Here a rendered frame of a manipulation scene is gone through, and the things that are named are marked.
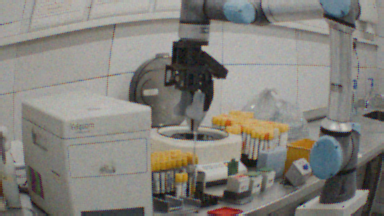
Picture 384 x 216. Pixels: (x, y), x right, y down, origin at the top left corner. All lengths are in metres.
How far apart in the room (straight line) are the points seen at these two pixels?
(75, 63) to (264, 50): 0.94
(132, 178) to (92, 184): 0.13
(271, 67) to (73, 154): 1.61
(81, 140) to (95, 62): 0.85
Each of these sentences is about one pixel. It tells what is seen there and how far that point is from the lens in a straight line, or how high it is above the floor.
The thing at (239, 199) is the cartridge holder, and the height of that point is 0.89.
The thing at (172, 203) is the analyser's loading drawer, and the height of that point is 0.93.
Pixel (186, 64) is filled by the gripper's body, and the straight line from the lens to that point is 1.80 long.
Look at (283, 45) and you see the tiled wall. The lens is 2.99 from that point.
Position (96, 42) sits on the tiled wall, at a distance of 2.26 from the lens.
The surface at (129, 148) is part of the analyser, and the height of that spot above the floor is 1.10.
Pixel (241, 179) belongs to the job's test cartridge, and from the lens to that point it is 1.93.
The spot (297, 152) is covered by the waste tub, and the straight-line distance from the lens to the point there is 2.20.
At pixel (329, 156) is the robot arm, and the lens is 1.57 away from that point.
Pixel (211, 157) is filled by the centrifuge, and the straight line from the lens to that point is 2.17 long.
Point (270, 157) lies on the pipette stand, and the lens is 2.12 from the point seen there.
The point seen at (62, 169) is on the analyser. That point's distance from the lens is 1.44.
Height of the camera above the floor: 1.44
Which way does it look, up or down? 10 degrees down
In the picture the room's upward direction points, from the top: 3 degrees clockwise
